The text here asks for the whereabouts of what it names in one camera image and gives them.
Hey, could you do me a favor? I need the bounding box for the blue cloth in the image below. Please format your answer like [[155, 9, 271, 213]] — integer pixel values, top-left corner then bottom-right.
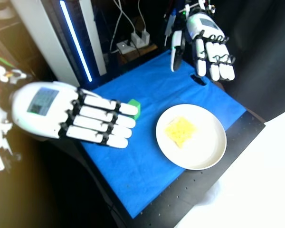
[[79, 49, 247, 219]]

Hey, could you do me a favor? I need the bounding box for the white backdrop sheet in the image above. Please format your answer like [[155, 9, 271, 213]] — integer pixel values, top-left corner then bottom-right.
[[174, 103, 285, 228]]

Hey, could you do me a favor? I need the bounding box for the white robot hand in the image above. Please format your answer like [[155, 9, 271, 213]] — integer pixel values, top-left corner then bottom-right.
[[170, 11, 236, 82], [10, 80, 139, 149]]

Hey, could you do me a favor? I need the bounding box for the white power strip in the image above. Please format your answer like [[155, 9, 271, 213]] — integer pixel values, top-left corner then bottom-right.
[[115, 39, 138, 55]]

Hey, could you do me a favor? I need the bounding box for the white cable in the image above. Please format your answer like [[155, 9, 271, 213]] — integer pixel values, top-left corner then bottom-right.
[[109, 0, 136, 54], [136, 0, 148, 33]]

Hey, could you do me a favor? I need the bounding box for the brown cardboard box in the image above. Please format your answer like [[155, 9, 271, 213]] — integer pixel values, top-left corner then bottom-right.
[[116, 43, 158, 65]]

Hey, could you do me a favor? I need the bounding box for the white round plate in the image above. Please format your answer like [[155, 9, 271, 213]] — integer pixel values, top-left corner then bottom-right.
[[156, 104, 228, 171]]

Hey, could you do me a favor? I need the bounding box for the black curtain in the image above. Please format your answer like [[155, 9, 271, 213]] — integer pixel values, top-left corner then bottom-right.
[[212, 0, 285, 122]]

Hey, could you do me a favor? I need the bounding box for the white charger plug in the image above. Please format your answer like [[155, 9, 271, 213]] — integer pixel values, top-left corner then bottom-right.
[[131, 28, 151, 47]]

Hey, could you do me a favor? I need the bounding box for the white column with blue light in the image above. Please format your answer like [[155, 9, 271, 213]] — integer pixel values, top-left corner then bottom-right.
[[10, 0, 107, 88]]

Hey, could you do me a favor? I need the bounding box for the green cube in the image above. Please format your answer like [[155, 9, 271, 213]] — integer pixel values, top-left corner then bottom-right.
[[128, 98, 141, 119]]

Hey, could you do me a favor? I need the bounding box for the green cable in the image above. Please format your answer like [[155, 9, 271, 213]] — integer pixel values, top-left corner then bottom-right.
[[0, 50, 16, 69]]

